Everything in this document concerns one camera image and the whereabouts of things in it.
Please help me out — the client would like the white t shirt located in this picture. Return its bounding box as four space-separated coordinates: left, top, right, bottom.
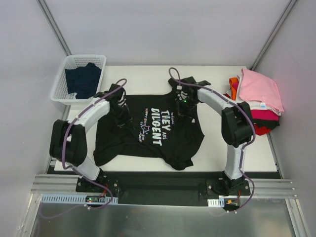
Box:
224 73 282 117

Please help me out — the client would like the magenta t shirt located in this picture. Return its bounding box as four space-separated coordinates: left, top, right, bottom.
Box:
232 82 279 121

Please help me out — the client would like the red t shirt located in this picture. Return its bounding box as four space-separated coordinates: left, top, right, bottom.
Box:
254 124 271 136

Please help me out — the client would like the pink t shirt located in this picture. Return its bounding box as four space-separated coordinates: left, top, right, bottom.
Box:
236 69 284 116

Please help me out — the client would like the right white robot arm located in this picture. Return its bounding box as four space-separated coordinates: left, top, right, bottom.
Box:
175 77 255 196

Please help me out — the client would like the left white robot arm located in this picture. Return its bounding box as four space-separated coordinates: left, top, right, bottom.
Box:
49 83 132 192

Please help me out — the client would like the navy blue t shirt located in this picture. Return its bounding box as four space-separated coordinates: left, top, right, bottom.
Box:
65 63 102 99

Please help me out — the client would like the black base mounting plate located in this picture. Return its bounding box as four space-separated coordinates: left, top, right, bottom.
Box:
75 171 251 205

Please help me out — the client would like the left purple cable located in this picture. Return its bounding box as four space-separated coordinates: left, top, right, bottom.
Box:
39 78 128 219

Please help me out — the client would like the purple cable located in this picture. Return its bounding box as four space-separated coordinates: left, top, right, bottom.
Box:
39 78 128 219
168 67 256 215

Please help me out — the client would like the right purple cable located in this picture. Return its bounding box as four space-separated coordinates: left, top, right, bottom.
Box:
168 67 256 215

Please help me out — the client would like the right white cable duct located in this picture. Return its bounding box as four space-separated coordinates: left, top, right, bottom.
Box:
207 198 225 208

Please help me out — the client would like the white cable duct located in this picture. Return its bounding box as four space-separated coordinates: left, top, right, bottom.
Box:
207 198 225 208
41 194 119 205

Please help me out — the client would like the left white cable duct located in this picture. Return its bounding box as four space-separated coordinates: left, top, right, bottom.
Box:
41 194 119 205

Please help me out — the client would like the aluminium frame rail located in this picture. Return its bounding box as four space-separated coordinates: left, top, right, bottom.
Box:
30 174 298 199

